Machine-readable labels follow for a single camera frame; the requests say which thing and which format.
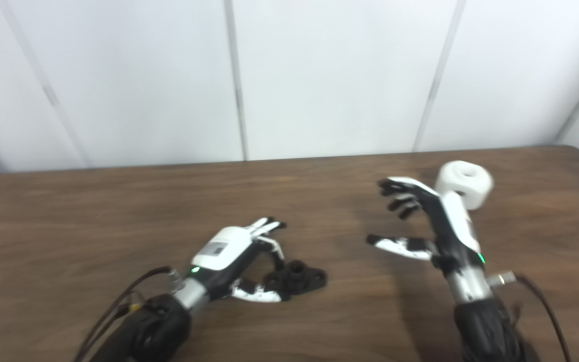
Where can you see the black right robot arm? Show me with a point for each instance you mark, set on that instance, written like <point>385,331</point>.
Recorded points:
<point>485,327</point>

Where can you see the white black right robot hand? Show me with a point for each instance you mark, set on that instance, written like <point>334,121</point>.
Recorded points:
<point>455,231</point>

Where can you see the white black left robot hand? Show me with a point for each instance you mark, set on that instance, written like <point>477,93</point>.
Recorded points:
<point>224,249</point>

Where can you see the round white plastic piece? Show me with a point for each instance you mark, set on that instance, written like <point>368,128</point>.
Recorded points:
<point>475,188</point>

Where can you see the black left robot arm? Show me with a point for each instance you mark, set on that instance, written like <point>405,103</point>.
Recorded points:
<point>154,332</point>

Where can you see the black flanged holder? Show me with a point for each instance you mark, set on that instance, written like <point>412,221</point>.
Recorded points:
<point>302,279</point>

